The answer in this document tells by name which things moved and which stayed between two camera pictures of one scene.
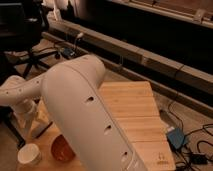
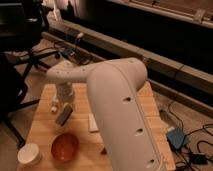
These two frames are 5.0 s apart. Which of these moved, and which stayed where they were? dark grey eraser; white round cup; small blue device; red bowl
Moved: dark grey eraser
Stayed: white round cup; red bowl; small blue device
